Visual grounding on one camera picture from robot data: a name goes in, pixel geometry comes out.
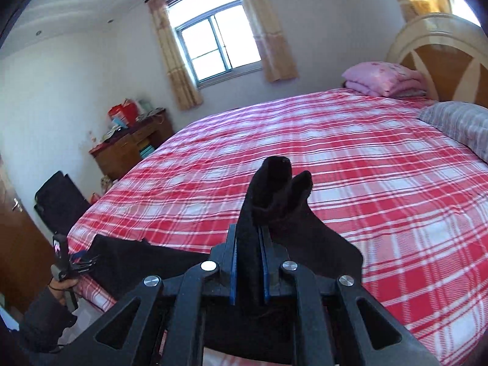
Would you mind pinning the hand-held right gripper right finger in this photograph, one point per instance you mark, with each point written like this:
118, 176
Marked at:
265, 274

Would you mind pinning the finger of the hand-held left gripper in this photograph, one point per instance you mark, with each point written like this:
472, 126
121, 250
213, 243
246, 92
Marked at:
79, 255
85, 267

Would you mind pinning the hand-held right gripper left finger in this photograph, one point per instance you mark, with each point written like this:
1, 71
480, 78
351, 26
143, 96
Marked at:
233, 274

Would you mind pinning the black pants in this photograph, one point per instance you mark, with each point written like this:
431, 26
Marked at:
274, 206

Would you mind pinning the person's left forearm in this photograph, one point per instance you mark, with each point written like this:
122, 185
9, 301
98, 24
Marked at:
45, 324

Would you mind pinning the person's left hand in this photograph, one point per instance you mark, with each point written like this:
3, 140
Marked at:
59, 284

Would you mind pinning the brown wooden door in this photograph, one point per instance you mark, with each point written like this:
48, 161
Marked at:
21, 251

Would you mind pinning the black chair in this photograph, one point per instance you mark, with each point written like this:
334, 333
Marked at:
61, 202

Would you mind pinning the small red bag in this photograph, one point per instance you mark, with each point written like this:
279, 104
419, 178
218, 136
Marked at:
95, 198

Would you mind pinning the brown wooden desk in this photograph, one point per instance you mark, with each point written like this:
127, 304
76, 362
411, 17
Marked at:
125, 148

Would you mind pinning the teal box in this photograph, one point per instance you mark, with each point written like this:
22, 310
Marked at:
146, 148

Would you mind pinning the bed with red plaid sheet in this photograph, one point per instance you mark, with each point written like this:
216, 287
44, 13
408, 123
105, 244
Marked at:
362, 167

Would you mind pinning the red gift bag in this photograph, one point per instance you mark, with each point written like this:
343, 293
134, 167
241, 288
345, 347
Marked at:
124, 112

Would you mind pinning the beige patterned curtain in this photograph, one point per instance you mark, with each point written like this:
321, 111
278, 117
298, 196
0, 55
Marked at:
175, 61
270, 30

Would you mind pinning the folded pink blanket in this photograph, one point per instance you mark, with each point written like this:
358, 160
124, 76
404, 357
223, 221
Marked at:
381, 78

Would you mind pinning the sliding glass window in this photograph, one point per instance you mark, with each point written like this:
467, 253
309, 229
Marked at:
217, 34

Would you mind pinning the striped grey pillow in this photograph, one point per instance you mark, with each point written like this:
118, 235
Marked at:
457, 122

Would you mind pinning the wooden bed headboard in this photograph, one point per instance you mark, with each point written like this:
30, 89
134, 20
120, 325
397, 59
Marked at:
438, 57

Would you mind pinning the large bright window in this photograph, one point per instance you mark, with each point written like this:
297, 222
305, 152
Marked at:
467, 9

